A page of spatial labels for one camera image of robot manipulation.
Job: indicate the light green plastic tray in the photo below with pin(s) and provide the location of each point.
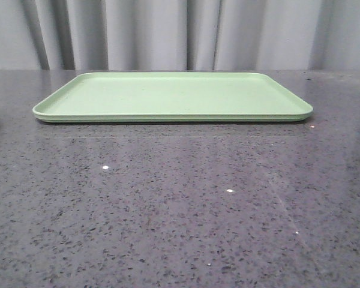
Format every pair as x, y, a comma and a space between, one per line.
172, 97

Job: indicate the grey pleated curtain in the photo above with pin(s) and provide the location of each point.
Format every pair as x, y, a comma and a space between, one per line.
180, 35

